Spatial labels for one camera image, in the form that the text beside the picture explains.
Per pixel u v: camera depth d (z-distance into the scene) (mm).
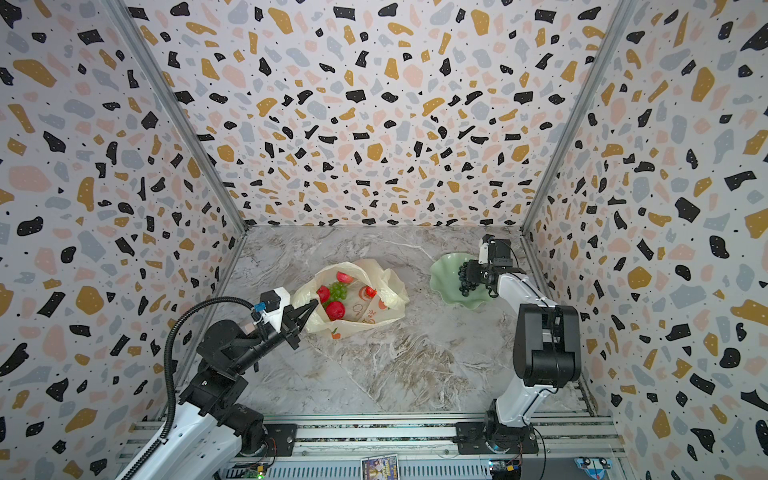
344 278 1001
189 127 903
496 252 762
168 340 467
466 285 975
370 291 1000
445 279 1059
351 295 1026
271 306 558
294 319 625
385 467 691
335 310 920
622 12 704
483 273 833
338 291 997
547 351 481
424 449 734
